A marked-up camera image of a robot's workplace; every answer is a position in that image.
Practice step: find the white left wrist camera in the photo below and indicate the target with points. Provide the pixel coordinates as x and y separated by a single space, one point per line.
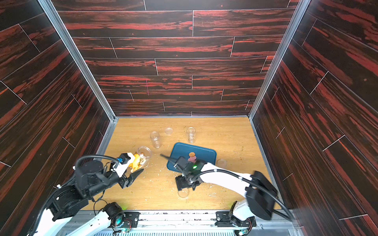
125 160

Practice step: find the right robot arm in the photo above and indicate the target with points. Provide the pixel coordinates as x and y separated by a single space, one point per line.
260 196

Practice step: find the yellow fish shaped cookie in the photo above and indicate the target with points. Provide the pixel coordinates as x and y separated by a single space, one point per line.
136 163

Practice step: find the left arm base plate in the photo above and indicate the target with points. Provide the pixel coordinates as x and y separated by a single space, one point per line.
123 219

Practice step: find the clear jar with cookies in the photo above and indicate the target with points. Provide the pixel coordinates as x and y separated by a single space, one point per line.
191 133

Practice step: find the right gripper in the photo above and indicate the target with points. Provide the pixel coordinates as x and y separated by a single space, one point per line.
180 163

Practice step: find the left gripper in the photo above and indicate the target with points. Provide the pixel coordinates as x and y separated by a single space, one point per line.
130 180

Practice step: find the teal plastic tray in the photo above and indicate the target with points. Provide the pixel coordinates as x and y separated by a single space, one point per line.
182 149

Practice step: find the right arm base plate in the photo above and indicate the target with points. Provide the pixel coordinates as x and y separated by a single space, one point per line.
225 219

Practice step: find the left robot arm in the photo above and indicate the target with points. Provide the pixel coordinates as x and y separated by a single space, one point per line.
70 198

